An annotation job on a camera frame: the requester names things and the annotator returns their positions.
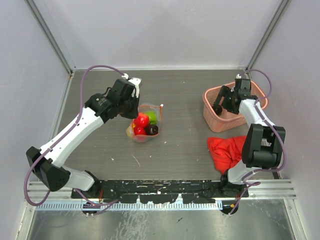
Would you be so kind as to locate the left aluminium frame post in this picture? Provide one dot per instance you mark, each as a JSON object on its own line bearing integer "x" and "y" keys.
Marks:
{"x": 42, "y": 16}

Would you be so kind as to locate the green apple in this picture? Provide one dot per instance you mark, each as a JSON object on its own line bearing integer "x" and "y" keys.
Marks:
{"x": 153, "y": 119}

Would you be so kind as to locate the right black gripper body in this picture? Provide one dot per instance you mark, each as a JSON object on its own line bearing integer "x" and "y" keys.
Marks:
{"x": 228, "y": 106}

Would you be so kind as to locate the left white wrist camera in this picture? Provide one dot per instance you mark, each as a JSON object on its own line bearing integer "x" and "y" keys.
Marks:
{"x": 136, "y": 82}

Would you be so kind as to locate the right aluminium frame post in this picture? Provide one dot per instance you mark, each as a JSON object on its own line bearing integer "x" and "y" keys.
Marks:
{"x": 279, "y": 12}

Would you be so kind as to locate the aluminium frame post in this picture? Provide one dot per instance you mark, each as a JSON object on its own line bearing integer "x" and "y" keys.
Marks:
{"x": 279, "y": 12}
{"x": 42, "y": 16}

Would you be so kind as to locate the clear zip top bag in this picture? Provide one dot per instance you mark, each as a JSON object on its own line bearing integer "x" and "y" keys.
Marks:
{"x": 144, "y": 108}

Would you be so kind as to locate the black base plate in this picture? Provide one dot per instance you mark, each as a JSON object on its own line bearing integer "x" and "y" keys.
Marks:
{"x": 166, "y": 191}

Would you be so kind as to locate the yellow pear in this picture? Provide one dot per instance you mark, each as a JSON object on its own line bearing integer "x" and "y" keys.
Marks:
{"x": 130, "y": 132}

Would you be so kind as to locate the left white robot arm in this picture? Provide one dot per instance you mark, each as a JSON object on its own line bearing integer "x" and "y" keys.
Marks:
{"x": 48, "y": 161}

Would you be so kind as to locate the dark maroon fruit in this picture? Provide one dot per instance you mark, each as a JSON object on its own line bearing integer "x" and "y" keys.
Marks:
{"x": 151, "y": 129}
{"x": 217, "y": 109}

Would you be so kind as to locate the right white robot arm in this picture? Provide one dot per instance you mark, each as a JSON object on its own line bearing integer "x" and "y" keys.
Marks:
{"x": 263, "y": 146}

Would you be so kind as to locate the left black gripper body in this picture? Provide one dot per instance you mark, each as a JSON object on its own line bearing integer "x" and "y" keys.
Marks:
{"x": 128, "y": 107}

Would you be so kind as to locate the red apple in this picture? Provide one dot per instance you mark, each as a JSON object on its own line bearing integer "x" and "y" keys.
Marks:
{"x": 142, "y": 120}

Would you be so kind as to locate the red oval fruit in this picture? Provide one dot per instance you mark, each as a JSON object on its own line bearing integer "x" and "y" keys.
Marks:
{"x": 139, "y": 131}

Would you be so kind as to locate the pink plastic basket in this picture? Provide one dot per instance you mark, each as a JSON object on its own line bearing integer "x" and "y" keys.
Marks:
{"x": 227, "y": 120}

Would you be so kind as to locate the white slotted cable duct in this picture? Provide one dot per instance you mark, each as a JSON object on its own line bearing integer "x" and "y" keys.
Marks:
{"x": 80, "y": 205}

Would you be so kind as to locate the red cloth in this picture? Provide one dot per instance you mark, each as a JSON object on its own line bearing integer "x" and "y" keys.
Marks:
{"x": 226, "y": 153}

